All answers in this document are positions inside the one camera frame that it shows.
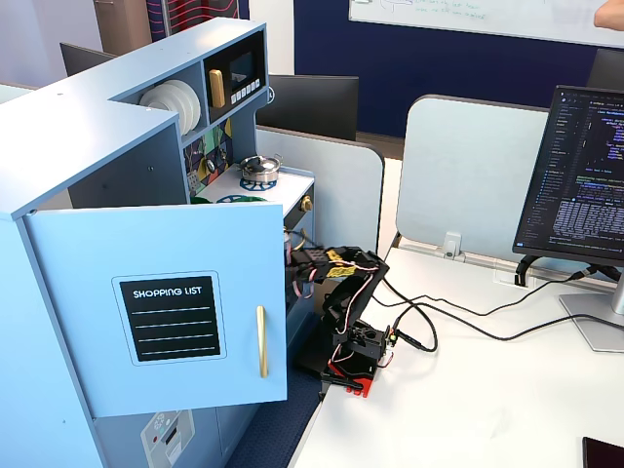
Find black monitor back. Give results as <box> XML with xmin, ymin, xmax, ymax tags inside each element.
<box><xmin>58</xmin><ymin>41</ymin><xmax>119</xmax><ymax>78</ymax></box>
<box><xmin>254</xmin><ymin>73</ymin><xmax>361</xmax><ymax>143</ymax></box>
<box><xmin>586</xmin><ymin>47</ymin><xmax>624</xmax><ymax>92</ymax></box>

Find white toy plate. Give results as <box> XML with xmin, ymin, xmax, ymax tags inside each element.
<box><xmin>159</xmin><ymin>81</ymin><xmax>192</xmax><ymax>134</ymax></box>
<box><xmin>138</xmin><ymin>86</ymin><xmax>176</xmax><ymax>129</ymax></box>
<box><xmin>174</xmin><ymin>78</ymin><xmax>203</xmax><ymax>136</ymax></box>

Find grey desk divider panel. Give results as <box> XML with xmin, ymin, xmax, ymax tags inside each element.
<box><xmin>254</xmin><ymin>125</ymin><xmax>387</xmax><ymax>272</ymax></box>
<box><xmin>395</xmin><ymin>94</ymin><xmax>553</xmax><ymax>260</ymax></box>

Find dark flat device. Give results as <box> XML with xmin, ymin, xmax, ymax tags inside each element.
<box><xmin>581</xmin><ymin>436</ymin><xmax>624</xmax><ymax>468</ymax></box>

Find monitor showing code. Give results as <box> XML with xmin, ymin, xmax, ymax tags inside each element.
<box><xmin>511</xmin><ymin>84</ymin><xmax>624</xmax><ymax>269</ymax></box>

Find black cable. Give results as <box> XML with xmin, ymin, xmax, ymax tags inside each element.
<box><xmin>377</xmin><ymin>269</ymin><xmax>599</xmax><ymax>324</ymax></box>
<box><xmin>384</xmin><ymin>280</ymin><xmax>624</xmax><ymax>354</ymax></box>

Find blue toy kitchen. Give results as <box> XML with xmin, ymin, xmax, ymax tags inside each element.
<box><xmin>0</xmin><ymin>17</ymin><xmax>318</xmax><ymax>468</ymax></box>

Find gold cabinet door handle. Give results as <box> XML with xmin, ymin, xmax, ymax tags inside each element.
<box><xmin>255</xmin><ymin>304</ymin><xmax>270</xmax><ymax>379</ymax></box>

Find silver monitor stand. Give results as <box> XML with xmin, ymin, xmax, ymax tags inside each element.
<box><xmin>557</xmin><ymin>265</ymin><xmax>624</xmax><ymax>354</ymax></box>

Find red robot base mount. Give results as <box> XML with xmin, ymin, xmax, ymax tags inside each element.
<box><xmin>320</xmin><ymin>357</ymin><xmax>377</xmax><ymax>399</ymax></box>

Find steel pot lid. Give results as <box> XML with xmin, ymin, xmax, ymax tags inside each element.
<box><xmin>240</xmin><ymin>153</ymin><xmax>283</xmax><ymax>173</ymax></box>

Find brown wooden door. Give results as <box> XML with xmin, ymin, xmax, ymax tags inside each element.
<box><xmin>93</xmin><ymin>0</ymin><xmax>154</xmax><ymax>58</ymax></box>

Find white divider bracket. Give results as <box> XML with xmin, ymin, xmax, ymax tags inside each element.
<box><xmin>442</xmin><ymin>231</ymin><xmax>464</xmax><ymax>260</ymax></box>

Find steel slotted spatula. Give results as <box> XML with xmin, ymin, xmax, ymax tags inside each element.
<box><xmin>184</xmin><ymin>148</ymin><xmax>202</xmax><ymax>191</ymax></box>

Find navy panel pink lines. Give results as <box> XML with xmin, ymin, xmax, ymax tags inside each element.
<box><xmin>145</xmin><ymin>0</ymin><xmax>251</xmax><ymax>44</ymax></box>

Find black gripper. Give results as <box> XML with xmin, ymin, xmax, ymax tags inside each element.
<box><xmin>284</xmin><ymin>232</ymin><xmax>305</xmax><ymax>275</ymax></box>

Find white desk cable port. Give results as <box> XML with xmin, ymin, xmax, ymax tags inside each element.
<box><xmin>491</xmin><ymin>264</ymin><xmax>538</xmax><ymax>290</ymax></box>

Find whiteboard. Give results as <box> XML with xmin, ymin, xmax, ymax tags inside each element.
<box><xmin>347</xmin><ymin>0</ymin><xmax>624</xmax><ymax>50</ymax></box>

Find black toy microwave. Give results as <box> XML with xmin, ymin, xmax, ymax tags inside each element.
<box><xmin>202</xmin><ymin>32</ymin><xmax>269</xmax><ymax>124</ymax></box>

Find gold oven handle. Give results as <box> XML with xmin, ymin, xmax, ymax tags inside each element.
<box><xmin>284</xmin><ymin>227</ymin><xmax>318</xmax><ymax>251</ymax></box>

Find blue shopping list cabinet door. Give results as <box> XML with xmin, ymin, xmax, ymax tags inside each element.
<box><xmin>21</xmin><ymin>202</ymin><xmax>290</xmax><ymax>419</ymax></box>

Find steel toy pot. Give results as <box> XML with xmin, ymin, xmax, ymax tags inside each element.
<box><xmin>238</xmin><ymin>152</ymin><xmax>285</xmax><ymax>184</ymax></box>

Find blue spoked trivet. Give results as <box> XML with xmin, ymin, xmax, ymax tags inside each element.
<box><xmin>238</xmin><ymin>175</ymin><xmax>279</xmax><ymax>193</ymax></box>

